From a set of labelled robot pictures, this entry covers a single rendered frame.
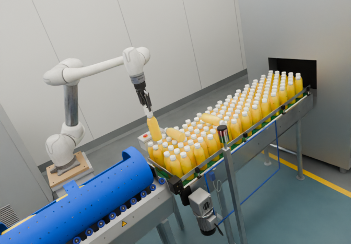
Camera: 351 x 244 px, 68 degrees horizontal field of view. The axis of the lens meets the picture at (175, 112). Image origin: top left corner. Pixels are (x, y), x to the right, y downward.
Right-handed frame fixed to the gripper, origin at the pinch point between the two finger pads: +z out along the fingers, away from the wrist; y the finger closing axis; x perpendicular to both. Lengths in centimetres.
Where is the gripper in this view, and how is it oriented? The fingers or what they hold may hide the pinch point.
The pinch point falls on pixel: (148, 110)
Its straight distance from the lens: 170.2
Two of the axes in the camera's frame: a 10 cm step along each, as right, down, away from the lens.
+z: 2.3, 8.8, 4.2
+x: 7.8, -4.3, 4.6
